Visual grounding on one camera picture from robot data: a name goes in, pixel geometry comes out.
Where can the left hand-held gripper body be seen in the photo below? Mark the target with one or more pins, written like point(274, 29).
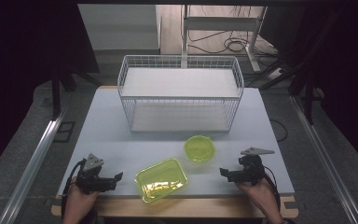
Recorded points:
point(90, 179)

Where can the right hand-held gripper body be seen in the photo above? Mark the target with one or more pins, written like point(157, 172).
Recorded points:
point(251, 169)

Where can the green round plastic bowl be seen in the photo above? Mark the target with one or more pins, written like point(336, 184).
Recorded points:
point(199, 148)

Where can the green rectangular plastic container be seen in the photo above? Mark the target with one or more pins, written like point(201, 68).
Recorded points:
point(161, 179)

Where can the person's left hand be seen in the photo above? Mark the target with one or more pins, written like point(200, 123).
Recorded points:
point(79, 202)

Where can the person's right hand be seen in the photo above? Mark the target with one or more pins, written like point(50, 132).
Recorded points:
point(258, 194)

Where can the black metal stand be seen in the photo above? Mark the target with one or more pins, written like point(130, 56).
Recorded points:
point(56, 96)
point(307, 93)

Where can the dark curtain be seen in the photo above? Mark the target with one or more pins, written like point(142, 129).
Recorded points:
point(348, 77)
point(15, 62)

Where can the white cabinet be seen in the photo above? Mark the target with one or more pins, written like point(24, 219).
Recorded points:
point(121, 29)

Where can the black floor bracket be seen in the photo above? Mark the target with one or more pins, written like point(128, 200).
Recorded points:
point(64, 132)

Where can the aluminium rail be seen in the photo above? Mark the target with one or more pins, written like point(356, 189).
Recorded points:
point(32, 165)
point(323, 158)

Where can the white metal desk frame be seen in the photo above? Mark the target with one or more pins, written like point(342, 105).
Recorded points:
point(220, 23)

